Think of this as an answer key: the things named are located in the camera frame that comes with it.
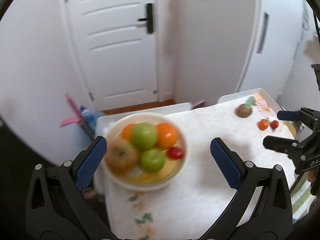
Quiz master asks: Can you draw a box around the red cherry tomato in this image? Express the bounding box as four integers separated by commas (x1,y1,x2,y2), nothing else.
270,120,279,129
167,146,184,160

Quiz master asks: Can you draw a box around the small orange tangerine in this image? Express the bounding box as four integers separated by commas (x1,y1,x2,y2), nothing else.
258,119,269,131

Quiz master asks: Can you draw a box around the brown kiwi with sticker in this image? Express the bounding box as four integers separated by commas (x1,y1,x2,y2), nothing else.
235,103,253,118

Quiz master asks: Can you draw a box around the large russet yellow-red apple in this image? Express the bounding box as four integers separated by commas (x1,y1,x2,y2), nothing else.
105,138,139,174

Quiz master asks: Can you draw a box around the cream oval fruit bowl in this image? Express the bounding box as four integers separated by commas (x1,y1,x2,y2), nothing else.
96,113,189,192

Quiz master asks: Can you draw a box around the small green apple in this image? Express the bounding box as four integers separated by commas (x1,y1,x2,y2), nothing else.
139,148,166,173

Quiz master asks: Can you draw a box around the pink plastic tool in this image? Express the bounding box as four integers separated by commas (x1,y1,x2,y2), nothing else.
60,93,84,127

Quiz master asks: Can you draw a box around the blue plastic bag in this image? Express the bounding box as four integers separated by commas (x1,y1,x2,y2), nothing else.
80,105,97,131

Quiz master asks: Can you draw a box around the small orange in bowl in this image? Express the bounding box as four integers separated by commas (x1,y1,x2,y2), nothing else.
120,123,136,140

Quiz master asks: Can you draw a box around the orange persimmon in bowl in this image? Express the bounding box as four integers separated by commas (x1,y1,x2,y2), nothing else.
156,122,178,150

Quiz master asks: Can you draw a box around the white panelled door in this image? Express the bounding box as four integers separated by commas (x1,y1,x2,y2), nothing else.
67,0,158,110

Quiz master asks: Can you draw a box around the black door handle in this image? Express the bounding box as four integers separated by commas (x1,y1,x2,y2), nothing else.
137,3,154,34

